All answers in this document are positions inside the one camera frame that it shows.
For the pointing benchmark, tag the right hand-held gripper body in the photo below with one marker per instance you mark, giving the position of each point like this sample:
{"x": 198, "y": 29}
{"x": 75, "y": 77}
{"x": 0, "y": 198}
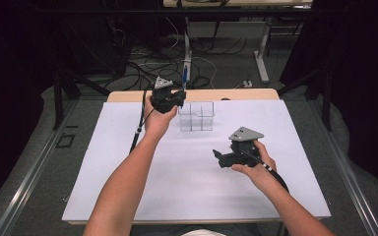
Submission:
{"x": 244, "y": 149}

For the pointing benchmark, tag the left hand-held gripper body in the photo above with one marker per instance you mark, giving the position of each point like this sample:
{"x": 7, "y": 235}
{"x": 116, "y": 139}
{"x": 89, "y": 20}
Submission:
{"x": 162, "y": 98}

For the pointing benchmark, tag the clear plastic pen holder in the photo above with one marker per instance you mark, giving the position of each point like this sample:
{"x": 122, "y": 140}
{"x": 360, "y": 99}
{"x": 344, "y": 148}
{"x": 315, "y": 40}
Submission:
{"x": 198, "y": 118}

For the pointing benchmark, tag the person's left hand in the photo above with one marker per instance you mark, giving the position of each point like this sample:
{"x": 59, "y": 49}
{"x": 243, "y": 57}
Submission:
{"x": 157, "y": 123}

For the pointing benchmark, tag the person's right hand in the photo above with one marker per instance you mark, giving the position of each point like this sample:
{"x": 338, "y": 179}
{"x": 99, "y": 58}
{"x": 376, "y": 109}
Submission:
{"x": 262, "y": 173}

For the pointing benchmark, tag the white desk leg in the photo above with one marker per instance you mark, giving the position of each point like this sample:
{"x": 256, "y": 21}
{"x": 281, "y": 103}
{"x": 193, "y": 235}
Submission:
{"x": 187, "y": 49}
{"x": 262, "y": 62}

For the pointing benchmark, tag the white table mat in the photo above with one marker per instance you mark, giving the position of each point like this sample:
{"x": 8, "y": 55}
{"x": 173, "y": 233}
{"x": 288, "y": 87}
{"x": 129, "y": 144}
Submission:
{"x": 193, "y": 196}

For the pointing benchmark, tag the wooden table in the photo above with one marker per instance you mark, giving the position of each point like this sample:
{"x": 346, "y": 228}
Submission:
{"x": 236, "y": 95}

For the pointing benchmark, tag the white power strip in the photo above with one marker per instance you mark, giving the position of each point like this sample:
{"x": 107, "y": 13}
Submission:
{"x": 247, "y": 84}

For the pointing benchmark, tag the person's clothing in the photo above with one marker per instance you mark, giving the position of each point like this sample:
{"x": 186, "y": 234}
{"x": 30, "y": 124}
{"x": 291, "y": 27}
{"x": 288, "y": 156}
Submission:
{"x": 203, "y": 232}

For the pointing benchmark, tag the black metal stand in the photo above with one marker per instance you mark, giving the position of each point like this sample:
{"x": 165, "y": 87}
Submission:
{"x": 325, "y": 98}
{"x": 59, "y": 98}

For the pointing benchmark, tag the light background desk top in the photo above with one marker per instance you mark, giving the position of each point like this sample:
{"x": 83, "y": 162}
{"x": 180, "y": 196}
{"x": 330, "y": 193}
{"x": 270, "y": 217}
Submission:
{"x": 242, "y": 3}

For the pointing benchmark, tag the aluminium floor rail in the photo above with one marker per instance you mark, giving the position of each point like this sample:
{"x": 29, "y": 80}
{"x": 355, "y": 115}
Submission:
{"x": 23, "y": 187}
{"x": 347, "y": 170}

